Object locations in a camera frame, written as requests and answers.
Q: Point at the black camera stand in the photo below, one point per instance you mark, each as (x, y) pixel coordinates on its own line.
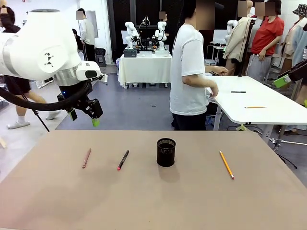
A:
(145, 31)

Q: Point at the small white background robot arm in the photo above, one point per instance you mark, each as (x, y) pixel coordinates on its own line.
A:
(161, 33)
(130, 33)

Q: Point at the person's right hand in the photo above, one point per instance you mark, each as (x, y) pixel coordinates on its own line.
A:
(215, 90)

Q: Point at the black equipment box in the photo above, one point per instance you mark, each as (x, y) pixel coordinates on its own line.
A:
(130, 52)

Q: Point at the metal light stand base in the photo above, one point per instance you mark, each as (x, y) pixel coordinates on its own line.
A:
(285, 146)

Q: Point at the black stool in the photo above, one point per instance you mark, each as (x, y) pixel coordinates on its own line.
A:
(100, 57)

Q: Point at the person's left hand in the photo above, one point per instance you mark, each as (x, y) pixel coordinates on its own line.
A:
(222, 70)

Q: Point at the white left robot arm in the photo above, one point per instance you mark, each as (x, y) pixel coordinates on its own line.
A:
(36, 48)

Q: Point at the black pen with pink end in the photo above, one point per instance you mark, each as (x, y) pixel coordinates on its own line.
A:
(123, 160)

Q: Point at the person's left forearm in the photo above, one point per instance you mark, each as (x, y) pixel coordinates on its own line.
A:
(211, 69)

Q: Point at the green tape strip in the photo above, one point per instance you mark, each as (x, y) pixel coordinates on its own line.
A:
(241, 127)

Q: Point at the figure in red shirt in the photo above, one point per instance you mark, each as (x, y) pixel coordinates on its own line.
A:
(266, 38)

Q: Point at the person in black clothes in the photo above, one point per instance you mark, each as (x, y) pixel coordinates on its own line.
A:
(16, 86)

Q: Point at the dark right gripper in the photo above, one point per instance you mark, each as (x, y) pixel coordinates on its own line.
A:
(301, 70)

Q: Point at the black tripod leg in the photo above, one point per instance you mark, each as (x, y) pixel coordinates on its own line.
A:
(39, 118)

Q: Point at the mannequin with blue beige coat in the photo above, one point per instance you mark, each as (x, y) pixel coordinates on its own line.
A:
(296, 40)

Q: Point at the mannequin with beige jacket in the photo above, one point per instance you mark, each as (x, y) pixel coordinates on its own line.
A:
(238, 40)

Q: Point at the person's right forearm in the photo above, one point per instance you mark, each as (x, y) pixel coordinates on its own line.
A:
(199, 81)

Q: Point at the wooden stick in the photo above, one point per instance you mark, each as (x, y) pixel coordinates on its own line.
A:
(3, 143)

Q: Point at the person in white shirt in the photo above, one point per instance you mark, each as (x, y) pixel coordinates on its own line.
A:
(87, 33)

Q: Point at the white side table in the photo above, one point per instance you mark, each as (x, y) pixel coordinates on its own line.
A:
(254, 100)

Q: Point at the person in white t-shirt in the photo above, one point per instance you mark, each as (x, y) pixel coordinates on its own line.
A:
(188, 72)

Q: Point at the black mesh pen holder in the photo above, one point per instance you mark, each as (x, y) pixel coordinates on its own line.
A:
(166, 155)

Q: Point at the patterned bucket hat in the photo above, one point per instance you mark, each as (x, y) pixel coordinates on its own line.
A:
(300, 10)

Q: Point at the brown pencil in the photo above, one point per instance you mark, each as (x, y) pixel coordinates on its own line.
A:
(86, 158)

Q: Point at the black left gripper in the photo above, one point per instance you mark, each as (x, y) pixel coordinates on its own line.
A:
(79, 95)

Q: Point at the orange pencil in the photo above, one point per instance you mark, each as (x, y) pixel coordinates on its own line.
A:
(255, 107)

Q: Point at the metal wall panel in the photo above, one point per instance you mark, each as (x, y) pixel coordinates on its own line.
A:
(94, 24)

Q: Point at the table with white cloth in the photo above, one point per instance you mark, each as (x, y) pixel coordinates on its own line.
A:
(144, 68)

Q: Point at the yellow pencil with pink eraser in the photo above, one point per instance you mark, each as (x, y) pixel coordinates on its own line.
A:
(226, 164)

